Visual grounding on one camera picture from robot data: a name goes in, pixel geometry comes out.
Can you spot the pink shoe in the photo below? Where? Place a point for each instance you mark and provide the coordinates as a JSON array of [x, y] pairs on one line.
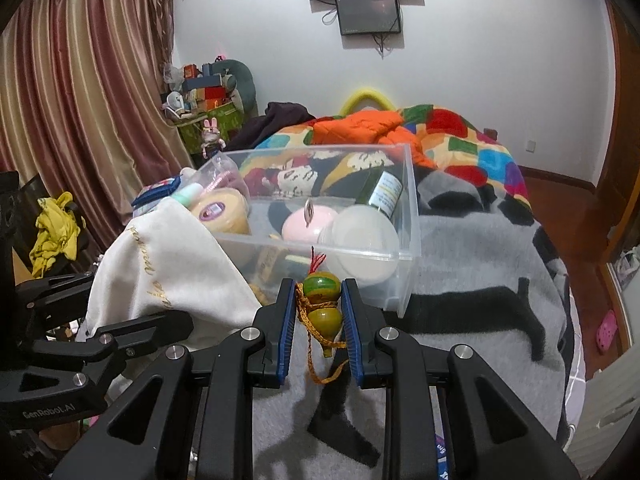
[[606, 332]]

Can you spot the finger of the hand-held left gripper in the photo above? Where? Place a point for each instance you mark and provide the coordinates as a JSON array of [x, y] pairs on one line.
[[145, 330], [50, 287]]

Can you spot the grey green plush cushion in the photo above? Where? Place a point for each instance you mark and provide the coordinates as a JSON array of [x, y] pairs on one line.
[[245, 80]]

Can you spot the blue pouch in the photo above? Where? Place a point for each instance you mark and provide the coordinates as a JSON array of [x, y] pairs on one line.
[[155, 192]]

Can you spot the dark cloth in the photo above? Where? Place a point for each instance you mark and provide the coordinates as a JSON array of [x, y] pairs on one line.
[[275, 120]]

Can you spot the black chair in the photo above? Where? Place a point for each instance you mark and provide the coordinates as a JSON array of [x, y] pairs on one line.
[[12, 220]]

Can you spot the colourful patchwork quilt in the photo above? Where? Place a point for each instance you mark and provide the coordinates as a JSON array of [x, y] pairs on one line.
[[480, 155]]

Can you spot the blue white packet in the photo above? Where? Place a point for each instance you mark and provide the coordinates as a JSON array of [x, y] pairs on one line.
[[441, 457]]

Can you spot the small wall monitor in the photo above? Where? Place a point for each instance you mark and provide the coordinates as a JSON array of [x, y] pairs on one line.
[[367, 15]]

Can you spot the green pump bottle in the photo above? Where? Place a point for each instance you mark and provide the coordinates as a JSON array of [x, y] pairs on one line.
[[367, 187]]

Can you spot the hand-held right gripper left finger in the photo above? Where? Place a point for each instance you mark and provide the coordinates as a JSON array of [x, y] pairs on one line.
[[286, 330]]

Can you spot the stack of colourful boxes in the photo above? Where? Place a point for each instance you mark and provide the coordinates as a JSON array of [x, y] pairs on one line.
[[205, 87]]

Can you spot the green yellow gourd toy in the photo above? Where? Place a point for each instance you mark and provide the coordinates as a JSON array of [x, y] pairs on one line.
[[322, 287]]

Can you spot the pink eared bunny doll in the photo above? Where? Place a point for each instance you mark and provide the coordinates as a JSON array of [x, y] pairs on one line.
[[212, 137]]

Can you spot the wooden bedpost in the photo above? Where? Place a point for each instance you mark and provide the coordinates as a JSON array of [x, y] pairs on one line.
[[490, 133]]

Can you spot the striped pink gold curtain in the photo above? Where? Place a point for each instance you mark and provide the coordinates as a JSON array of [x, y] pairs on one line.
[[85, 90]]

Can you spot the orange quilted jacket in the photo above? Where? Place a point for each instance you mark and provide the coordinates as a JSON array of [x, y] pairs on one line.
[[365, 130]]

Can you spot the wall socket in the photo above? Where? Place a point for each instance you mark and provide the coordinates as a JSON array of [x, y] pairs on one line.
[[532, 146]]

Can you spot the yellow cloth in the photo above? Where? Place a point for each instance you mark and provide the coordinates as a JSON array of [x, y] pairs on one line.
[[52, 232]]

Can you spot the yellow round tub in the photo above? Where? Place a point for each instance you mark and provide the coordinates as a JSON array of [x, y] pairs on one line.
[[222, 215]]

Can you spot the wooden wardrobe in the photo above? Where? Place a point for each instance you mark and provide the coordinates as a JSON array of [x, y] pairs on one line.
[[625, 110]]

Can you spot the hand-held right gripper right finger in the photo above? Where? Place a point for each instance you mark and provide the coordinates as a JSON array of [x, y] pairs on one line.
[[350, 332]]

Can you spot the pink round lidded jar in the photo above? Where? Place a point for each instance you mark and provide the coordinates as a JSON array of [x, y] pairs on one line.
[[300, 227]]

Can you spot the white plush toy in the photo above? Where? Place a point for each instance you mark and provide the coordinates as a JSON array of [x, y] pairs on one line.
[[173, 105]]

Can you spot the white round cap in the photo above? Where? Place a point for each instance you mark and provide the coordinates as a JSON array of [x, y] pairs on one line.
[[189, 175]]

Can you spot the translucent round container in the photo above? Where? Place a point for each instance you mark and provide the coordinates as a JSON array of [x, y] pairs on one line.
[[365, 240]]

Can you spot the printed pillow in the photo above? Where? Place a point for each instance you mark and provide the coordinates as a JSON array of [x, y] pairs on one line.
[[300, 175]]

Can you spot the white cloth bag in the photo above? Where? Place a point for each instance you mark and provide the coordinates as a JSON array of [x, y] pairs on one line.
[[165, 270]]

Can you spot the clear plastic storage bin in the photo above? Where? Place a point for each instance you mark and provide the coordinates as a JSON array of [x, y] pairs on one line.
[[409, 240]]

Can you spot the yellow foam hoop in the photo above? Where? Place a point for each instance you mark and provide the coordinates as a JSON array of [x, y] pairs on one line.
[[365, 92]]

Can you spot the grey black patterned blanket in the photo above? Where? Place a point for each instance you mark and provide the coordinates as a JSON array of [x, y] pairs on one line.
[[475, 260]]

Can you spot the white green small bottle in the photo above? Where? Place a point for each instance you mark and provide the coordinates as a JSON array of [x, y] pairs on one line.
[[189, 196]]

